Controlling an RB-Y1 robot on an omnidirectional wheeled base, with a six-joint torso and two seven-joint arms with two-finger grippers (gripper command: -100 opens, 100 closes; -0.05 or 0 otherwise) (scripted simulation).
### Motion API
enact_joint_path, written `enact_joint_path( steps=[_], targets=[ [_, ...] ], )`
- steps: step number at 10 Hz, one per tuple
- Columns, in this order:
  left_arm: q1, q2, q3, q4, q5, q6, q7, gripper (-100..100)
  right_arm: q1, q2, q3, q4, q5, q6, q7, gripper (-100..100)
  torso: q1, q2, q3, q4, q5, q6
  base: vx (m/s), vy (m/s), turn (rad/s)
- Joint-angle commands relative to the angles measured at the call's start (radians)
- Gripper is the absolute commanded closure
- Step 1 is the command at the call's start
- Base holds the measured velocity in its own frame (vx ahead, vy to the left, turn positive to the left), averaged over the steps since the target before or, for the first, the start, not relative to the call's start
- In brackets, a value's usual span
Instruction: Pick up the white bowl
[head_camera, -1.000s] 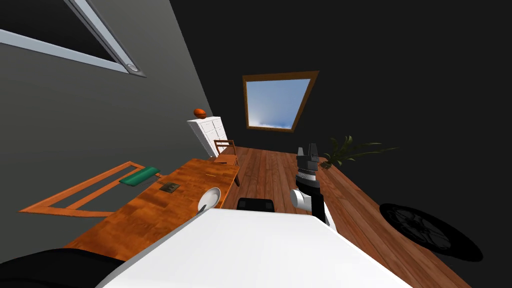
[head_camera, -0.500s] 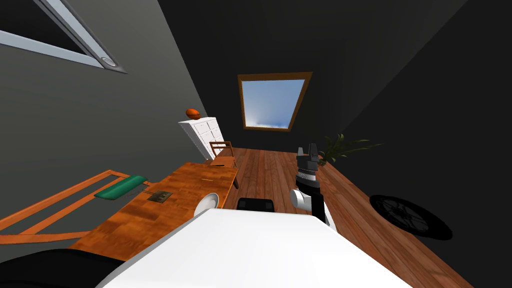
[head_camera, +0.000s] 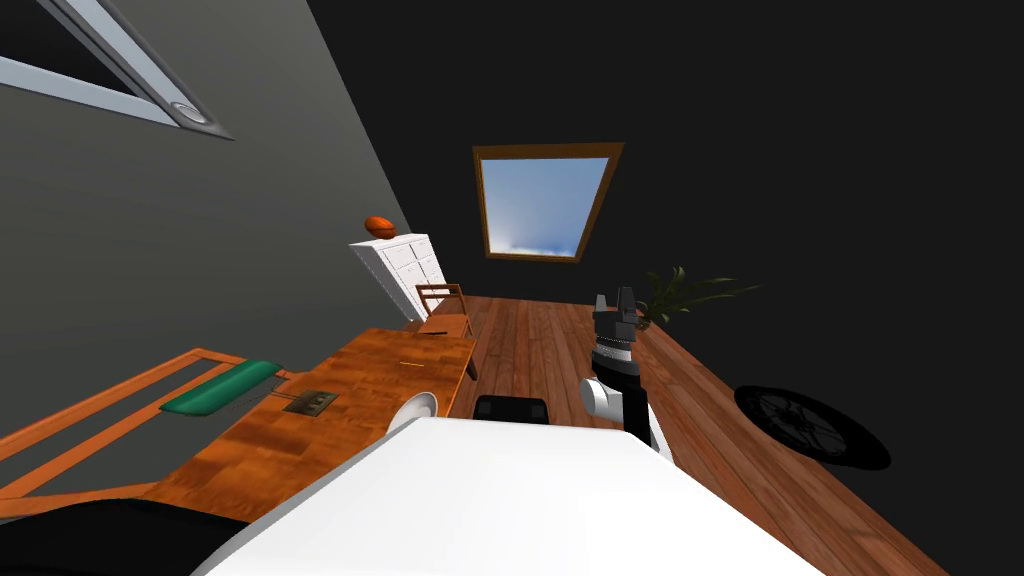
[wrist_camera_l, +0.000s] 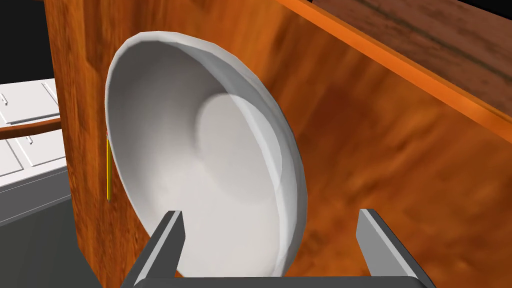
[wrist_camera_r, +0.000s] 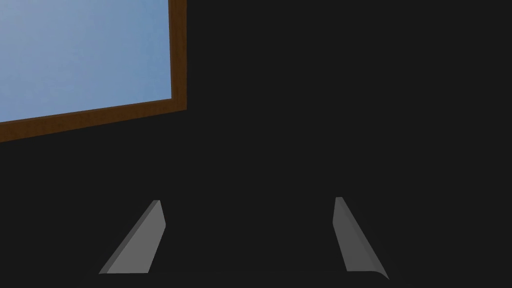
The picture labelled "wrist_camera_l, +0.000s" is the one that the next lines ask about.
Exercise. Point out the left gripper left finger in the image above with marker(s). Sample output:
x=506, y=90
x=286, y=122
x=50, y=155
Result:
x=162, y=248

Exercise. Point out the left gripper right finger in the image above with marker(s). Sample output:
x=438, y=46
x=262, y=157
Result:
x=380, y=248

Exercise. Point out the wooden table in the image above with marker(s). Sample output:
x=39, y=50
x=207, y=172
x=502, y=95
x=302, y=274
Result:
x=380, y=160

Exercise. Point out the yellow pencil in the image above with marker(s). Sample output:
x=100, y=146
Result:
x=108, y=172

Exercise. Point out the white bowl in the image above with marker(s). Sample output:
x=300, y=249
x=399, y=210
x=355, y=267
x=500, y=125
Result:
x=208, y=160

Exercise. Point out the white cabinet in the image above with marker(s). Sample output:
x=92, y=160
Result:
x=24, y=132

